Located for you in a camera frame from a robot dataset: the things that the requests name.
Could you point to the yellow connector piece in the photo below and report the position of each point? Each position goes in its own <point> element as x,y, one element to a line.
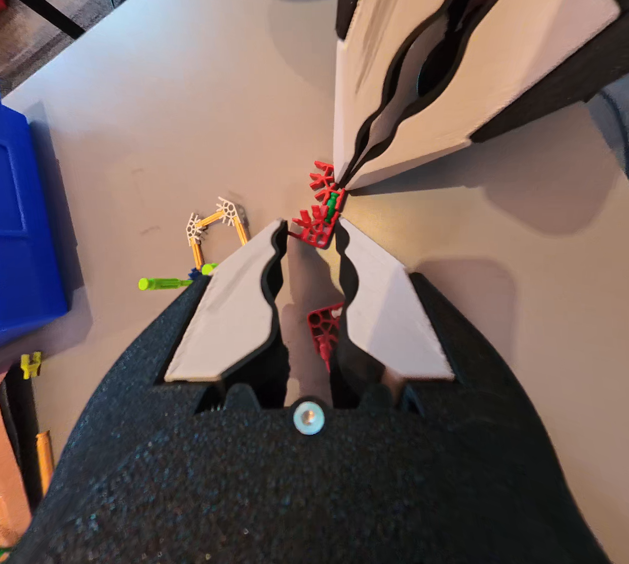
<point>30,366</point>

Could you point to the colourful rod connector toy model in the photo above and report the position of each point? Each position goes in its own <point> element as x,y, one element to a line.
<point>164,284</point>

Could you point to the person's leg in jeans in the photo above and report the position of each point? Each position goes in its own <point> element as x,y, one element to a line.
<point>614,122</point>

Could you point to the red connectors with green clip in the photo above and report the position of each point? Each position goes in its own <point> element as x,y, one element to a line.
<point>319,230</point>

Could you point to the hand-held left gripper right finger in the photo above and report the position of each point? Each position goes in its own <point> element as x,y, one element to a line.
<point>393,328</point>

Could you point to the orange toy rod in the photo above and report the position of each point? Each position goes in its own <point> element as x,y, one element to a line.
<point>45,461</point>

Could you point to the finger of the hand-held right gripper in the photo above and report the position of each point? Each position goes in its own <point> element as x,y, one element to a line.
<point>383,9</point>
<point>516,58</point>

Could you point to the black stand pole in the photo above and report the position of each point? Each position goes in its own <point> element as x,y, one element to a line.
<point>39,4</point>

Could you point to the blue plastic bin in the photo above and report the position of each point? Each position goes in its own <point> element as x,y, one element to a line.
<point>29,230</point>

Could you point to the red connector with white rod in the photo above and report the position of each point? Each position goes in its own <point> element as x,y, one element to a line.
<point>324,323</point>

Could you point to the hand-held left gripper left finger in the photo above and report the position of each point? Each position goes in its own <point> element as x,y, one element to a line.
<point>231,328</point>

